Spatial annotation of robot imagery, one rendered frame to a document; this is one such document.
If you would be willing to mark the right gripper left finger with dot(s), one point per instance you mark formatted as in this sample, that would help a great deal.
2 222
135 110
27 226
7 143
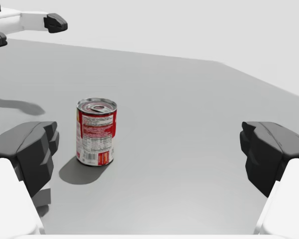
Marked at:
30 154

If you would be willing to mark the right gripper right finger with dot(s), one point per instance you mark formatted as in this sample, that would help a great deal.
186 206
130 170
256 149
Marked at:
271 154

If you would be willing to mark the red and white can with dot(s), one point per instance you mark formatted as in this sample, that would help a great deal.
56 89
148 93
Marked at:
96 134

